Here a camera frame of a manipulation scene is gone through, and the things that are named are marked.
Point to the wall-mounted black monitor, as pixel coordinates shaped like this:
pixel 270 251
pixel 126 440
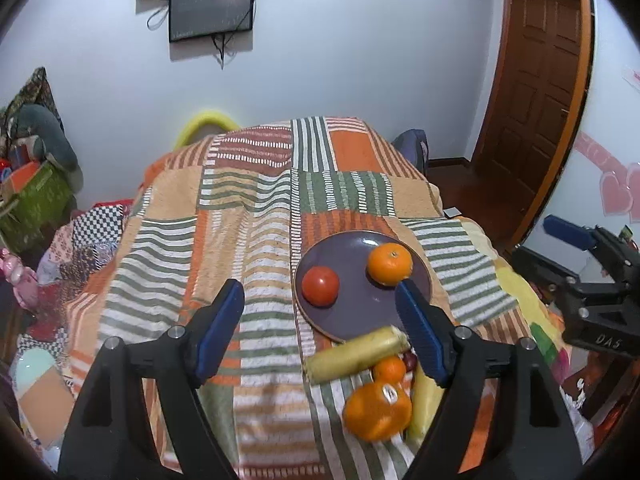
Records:
pixel 190 19

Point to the grey plush toy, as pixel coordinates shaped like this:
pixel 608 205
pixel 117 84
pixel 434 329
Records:
pixel 37 129

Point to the green cardboard box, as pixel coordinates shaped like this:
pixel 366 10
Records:
pixel 30 218

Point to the purple ceramic plate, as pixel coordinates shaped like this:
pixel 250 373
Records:
pixel 361 305

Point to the yellow hoop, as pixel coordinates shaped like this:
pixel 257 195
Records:
pixel 206 118

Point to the dark red grape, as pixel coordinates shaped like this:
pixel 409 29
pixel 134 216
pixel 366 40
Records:
pixel 410 361

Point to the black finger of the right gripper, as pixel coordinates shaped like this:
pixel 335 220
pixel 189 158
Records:
pixel 570 233
pixel 549 278

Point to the small mandarin near plate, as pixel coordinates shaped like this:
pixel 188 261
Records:
pixel 391 370

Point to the blue backpack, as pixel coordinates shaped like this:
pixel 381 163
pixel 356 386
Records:
pixel 413 145

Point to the yellow-green sugarcane piece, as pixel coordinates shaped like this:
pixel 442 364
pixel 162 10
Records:
pixel 355 355
pixel 425 396

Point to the pink plush toy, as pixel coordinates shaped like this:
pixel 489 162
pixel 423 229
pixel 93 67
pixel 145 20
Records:
pixel 22 278

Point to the large orange with sticker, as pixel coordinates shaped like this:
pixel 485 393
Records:
pixel 377 411

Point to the red tomato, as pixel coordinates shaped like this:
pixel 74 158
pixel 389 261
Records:
pixel 320 286

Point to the striped patchwork blanket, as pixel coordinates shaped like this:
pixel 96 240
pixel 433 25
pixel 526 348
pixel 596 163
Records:
pixel 247 205

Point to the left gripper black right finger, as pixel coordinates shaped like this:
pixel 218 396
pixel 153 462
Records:
pixel 530 435

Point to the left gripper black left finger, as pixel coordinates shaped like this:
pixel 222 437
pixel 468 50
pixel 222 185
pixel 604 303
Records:
pixel 109 434

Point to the brown wooden door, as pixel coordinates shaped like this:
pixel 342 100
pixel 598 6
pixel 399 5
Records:
pixel 540 80

